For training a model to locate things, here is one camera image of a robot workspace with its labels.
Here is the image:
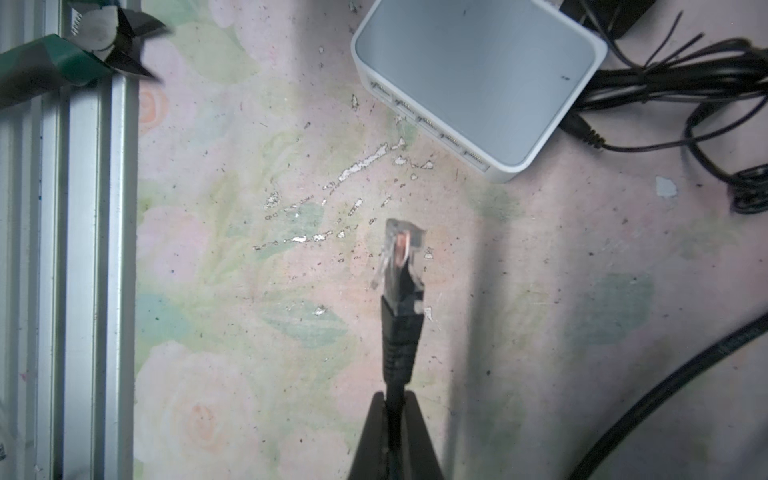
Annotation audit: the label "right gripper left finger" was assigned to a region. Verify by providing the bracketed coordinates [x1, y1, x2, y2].
[347, 392, 389, 480]

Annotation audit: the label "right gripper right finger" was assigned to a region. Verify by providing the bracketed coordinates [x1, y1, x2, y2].
[401, 391, 444, 480]

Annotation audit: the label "black ethernet cable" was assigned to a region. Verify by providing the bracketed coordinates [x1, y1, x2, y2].
[370, 218, 428, 445]

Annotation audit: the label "black power adapter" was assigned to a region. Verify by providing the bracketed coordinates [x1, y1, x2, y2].
[559, 1, 767, 215]

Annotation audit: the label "aluminium front rail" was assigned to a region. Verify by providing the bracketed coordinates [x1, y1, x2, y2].
[0, 0, 142, 480]

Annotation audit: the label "green handled pliers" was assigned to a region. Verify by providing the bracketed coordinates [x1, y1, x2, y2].
[1, 1, 170, 109]

